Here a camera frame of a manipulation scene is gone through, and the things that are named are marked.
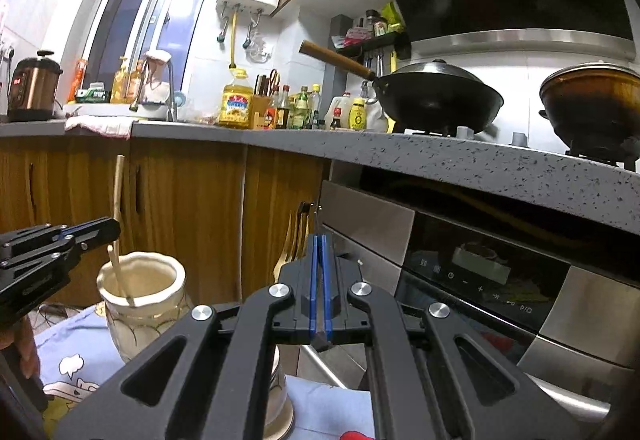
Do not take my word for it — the wooden base cabinet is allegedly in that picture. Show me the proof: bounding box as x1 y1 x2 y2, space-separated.
0 137 331 311

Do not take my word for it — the cream ceramic drip tray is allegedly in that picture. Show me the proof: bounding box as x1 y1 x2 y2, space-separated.
265 412 297 440

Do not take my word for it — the orange spray bottle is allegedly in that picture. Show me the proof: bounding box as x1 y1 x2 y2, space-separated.
67 58 88 104

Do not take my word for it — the yellow squeeze bottle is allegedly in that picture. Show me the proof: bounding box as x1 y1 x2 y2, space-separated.
348 98 368 131

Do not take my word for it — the row of sauce bottles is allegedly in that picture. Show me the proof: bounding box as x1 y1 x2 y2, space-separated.
265 84 328 131

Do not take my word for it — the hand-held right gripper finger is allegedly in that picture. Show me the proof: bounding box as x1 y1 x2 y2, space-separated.
320 234 582 440
52 234 323 440

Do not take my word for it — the white cloth on faucet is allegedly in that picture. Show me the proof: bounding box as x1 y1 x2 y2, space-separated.
140 50 173 103

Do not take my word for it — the yellow gas hose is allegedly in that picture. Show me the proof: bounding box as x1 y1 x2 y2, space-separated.
227 12 239 70

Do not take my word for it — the brown lidded pot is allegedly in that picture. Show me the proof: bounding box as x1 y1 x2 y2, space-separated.
539 62 640 155

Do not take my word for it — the dark lidded jar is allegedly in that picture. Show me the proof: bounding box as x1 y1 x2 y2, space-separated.
365 10 388 38

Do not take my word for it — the black wok with wooden handle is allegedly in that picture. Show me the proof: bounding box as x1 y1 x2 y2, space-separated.
299 40 505 133

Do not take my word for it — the white jug with red cap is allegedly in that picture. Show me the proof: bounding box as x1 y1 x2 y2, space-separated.
325 92 353 131

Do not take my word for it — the metal faucet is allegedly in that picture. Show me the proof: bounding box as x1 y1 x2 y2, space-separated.
130 60 178 123

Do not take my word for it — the clear wall hook rack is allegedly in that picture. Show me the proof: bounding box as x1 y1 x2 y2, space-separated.
242 27 273 65

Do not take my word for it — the person's left hand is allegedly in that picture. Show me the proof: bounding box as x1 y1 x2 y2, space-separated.
10 317 42 383

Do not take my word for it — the wooden knife block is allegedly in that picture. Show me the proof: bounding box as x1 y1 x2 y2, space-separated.
250 70 281 131

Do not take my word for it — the blue printed cloth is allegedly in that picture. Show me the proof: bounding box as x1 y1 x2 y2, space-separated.
37 304 376 440

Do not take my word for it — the built-in steel oven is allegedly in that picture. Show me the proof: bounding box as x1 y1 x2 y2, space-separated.
320 160 640 421

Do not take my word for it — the white dish cloth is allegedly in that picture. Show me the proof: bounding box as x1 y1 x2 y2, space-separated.
64 116 133 139

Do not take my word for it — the steel electric pressure cooker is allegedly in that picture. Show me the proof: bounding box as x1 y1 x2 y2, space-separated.
7 50 64 122

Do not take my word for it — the black spice shelf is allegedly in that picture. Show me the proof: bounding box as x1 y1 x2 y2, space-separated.
330 32 412 65

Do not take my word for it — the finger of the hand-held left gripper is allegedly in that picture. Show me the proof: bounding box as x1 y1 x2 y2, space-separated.
0 217 120 251
0 220 122 293

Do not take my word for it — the gold fork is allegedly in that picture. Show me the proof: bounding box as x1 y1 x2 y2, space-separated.
274 212 301 273
298 201 314 261

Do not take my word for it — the cream ceramic utensil holder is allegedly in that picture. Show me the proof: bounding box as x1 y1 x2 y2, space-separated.
96 252 293 421

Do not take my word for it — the large yellow oil bottle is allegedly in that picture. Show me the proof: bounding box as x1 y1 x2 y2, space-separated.
218 68 253 129

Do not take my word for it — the green box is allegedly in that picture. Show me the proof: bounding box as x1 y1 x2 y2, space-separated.
75 82 110 103

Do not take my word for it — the green packet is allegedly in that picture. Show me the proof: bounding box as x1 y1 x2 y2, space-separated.
382 2 405 33

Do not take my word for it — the yellow dish soap bottle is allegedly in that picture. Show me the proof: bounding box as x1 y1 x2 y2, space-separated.
127 60 146 103
110 56 130 104

